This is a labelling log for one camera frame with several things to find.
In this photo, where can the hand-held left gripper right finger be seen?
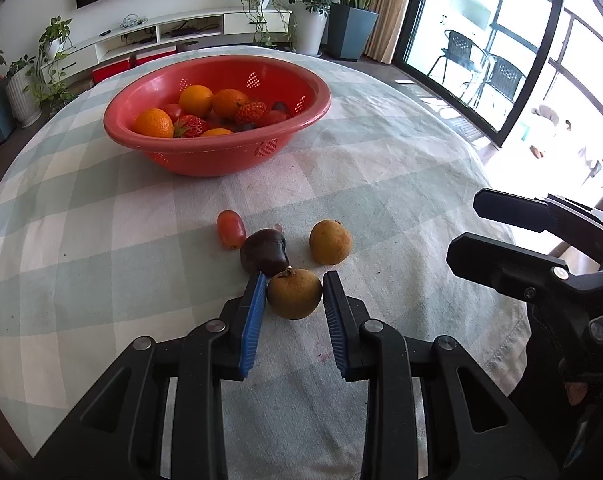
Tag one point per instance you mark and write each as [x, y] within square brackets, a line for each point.
[334, 330]

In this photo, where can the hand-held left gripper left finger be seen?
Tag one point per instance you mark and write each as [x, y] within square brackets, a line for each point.
[251, 330]

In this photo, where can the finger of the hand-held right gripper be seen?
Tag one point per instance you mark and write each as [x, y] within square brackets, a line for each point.
[506, 265]
[516, 207]

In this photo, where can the brown longan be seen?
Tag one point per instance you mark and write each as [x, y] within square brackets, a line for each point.
[294, 294]
[330, 241]

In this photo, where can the red plastic colander bowl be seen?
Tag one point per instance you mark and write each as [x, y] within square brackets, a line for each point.
[206, 160]

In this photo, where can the strawberry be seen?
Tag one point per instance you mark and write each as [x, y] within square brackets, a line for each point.
[190, 126]
[251, 111]

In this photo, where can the large orange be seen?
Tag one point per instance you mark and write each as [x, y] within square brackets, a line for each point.
[196, 100]

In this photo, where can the person's right hand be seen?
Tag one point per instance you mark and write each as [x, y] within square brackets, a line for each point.
[576, 392]

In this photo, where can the dark red plum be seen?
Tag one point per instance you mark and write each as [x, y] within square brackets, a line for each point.
[264, 252]

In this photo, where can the red cherry tomato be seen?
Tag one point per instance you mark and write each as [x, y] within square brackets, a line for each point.
[230, 230]

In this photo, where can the black balcony chair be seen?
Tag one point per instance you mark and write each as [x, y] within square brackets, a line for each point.
[461, 52]
[506, 77]

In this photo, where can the checked tablecloth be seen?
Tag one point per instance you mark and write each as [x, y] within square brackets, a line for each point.
[381, 160]

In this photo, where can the glass sliding door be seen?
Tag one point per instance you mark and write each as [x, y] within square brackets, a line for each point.
[531, 35]

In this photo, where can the small orange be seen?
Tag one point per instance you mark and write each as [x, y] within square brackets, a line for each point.
[216, 132]

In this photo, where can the beige curtain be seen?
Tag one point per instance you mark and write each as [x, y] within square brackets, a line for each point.
[389, 10]

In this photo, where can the tall white round planter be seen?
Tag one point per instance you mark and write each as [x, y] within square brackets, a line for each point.
[311, 32]

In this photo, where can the red storage box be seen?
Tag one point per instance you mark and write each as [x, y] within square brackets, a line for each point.
[154, 56]
[111, 71]

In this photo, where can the brown plant pot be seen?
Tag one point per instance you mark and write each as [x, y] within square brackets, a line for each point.
[187, 46]

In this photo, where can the black set-top box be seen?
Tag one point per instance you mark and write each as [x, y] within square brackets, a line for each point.
[181, 32]

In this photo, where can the white television console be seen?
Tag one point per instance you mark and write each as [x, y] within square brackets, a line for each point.
[246, 22]

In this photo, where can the ribbed white planter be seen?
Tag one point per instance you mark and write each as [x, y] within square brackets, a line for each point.
[23, 100]

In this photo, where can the small green plant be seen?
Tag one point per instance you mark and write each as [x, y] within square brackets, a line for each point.
[21, 66]

